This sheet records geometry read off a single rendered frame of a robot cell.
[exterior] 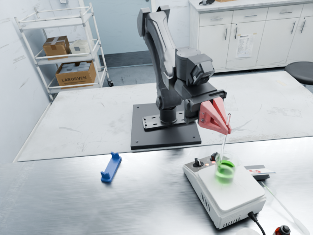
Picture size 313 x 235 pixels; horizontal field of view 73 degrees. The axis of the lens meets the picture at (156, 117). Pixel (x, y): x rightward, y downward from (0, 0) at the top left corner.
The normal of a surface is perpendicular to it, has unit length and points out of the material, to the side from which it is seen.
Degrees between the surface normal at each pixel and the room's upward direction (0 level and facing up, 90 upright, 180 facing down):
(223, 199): 0
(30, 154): 0
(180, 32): 90
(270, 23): 90
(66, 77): 91
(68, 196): 0
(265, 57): 90
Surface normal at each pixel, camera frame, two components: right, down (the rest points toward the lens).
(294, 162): -0.07, -0.79
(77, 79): 0.11, 0.62
